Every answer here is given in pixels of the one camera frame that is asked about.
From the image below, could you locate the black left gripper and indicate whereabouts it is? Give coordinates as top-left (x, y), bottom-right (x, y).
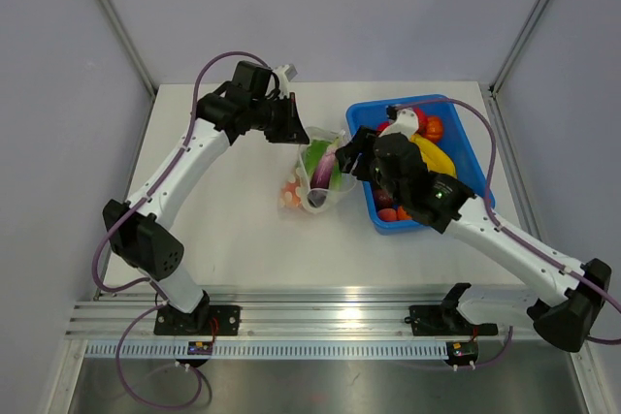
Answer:
top-left (249, 92), bottom-right (310, 144)

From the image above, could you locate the purple onion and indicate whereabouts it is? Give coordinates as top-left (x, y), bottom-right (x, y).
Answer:
top-left (307, 149), bottom-right (336, 207)

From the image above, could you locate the green lettuce head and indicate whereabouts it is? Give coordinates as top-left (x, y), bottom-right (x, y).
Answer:
top-left (299, 138), bottom-right (356, 193)

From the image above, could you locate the clear dotted zip top bag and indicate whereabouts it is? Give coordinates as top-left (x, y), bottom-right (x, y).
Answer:
top-left (278, 127), bottom-right (357, 214)

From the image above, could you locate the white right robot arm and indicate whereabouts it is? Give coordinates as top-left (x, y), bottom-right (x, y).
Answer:
top-left (336, 127), bottom-right (612, 353)

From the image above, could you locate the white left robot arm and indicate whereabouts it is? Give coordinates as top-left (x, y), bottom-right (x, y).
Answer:
top-left (103, 53), bottom-right (310, 335)

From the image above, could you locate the yellow banana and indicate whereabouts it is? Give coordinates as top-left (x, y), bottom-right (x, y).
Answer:
top-left (409, 133), bottom-right (457, 178)

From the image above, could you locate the red apple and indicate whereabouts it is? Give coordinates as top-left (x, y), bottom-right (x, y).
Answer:
top-left (413, 108), bottom-right (428, 133)

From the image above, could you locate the blue plastic bin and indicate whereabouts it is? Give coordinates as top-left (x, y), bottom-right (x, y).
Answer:
top-left (345, 94), bottom-right (489, 236)

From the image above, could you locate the orange small pumpkin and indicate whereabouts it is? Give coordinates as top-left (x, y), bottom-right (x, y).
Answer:
top-left (422, 115), bottom-right (444, 143)

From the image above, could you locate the small pink peach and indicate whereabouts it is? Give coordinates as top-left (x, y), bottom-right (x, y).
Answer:
top-left (376, 207), bottom-right (399, 223)

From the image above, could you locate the orange fruit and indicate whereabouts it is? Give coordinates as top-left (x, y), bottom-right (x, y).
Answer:
top-left (397, 207), bottom-right (412, 221)

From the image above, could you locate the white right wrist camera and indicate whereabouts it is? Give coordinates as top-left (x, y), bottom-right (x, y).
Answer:
top-left (378, 108), bottom-right (421, 141)

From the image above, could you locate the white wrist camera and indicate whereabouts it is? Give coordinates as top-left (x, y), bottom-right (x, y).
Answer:
top-left (378, 108), bottom-right (421, 141)
top-left (273, 64), bottom-right (298, 95)

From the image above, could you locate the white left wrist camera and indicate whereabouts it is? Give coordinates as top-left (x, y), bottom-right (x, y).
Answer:
top-left (273, 64), bottom-right (298, 95)

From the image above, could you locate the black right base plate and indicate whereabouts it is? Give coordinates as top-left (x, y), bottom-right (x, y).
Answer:
top-left (404, 304), bottom-right (499, 336)

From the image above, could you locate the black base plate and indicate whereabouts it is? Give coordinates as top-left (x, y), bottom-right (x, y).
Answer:
top-left (153, 305), bottom-right (242, 336)
top-left (404, 304), bottom-right (499, 336)

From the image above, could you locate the aluminium rail frame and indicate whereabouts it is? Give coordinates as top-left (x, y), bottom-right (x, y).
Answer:
top-left (62, 287), bottom-right (593, 362)

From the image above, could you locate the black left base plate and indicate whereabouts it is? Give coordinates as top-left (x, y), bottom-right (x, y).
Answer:
top-left (153, 305), bottom-right (242, 336)

